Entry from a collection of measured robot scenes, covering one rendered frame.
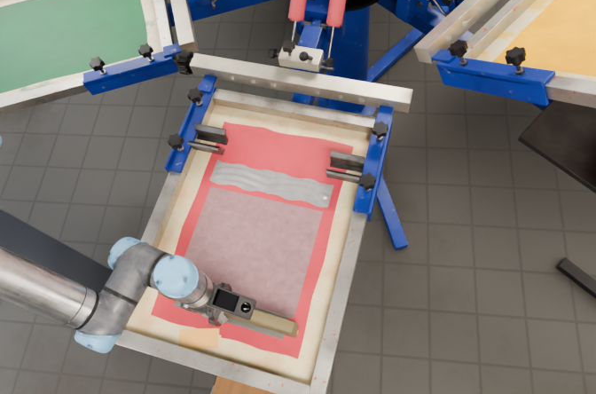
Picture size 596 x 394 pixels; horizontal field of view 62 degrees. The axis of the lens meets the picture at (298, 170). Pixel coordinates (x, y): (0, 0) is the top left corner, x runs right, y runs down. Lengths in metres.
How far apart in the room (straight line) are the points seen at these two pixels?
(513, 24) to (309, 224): 0.79
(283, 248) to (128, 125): 1.71
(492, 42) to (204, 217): 0.93
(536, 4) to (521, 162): 1.18
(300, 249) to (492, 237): 1.28
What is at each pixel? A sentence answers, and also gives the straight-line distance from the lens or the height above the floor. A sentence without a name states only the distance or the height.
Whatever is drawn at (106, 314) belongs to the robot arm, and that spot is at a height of 1.33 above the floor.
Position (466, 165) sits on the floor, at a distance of 2.56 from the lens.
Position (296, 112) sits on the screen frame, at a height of 0.99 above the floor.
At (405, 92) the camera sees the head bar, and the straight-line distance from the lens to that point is 1.46.
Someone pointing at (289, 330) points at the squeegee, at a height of 1.05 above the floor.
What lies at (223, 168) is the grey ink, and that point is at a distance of 1.48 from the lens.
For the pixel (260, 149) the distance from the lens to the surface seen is 1.49.
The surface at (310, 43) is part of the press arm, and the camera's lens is 1.58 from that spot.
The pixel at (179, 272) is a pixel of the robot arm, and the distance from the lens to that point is 0.98.
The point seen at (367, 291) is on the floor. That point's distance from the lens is 2.30.
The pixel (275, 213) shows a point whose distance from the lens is 1.40.
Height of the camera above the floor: 2.25
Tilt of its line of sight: 64 degrees down
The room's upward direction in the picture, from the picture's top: 14 degrees counter-clockwise
